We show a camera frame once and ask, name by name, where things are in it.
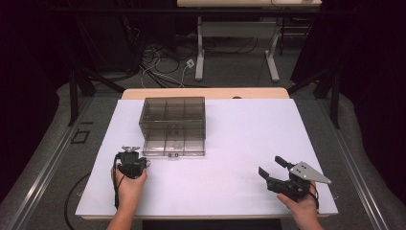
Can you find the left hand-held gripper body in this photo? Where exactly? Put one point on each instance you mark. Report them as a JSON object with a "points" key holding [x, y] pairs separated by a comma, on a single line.
{"points": [[130, 164]]}

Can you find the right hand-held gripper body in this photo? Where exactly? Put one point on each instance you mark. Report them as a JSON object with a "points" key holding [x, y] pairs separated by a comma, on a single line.
{"points": [[297, 187]]}

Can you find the transparent grey drawer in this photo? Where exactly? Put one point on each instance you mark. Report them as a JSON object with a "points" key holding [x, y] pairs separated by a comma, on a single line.
{"points": [[191, 125], [185, 147]]}

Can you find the transparent grey drawer box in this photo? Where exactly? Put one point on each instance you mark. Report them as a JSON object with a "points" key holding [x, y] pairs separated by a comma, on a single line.
{"points": [[174, 108]]}

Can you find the person's right hand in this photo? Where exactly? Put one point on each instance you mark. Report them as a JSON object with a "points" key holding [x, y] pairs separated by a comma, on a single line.
{"points": [[303, 207]]}

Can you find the person's left hand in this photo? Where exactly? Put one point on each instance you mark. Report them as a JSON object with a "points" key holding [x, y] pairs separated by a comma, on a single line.
{"points": [[127, 191]]}

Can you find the white table mat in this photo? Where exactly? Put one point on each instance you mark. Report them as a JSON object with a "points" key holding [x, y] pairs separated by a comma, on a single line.
{"points": [[230, 179]]}

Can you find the black metal stand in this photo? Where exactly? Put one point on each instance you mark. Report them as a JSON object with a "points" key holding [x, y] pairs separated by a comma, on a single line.
{"points": [[334, 99], [74, 96]]}

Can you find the white power adapter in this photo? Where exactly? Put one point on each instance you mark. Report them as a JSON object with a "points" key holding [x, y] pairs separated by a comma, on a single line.
{"points": [[190, 63]]}

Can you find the dark stool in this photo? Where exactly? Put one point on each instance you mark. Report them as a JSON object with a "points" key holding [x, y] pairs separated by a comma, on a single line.
{"points": [[292, 30]]}

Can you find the white desk with metal legs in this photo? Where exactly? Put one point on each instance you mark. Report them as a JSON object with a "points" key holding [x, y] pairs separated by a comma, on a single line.
{"points": [[237, 30]]}

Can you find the aluminium floor rail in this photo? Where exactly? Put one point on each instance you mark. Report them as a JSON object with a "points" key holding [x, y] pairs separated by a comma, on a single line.
{"points": [[354, 166], [48, 166]]}

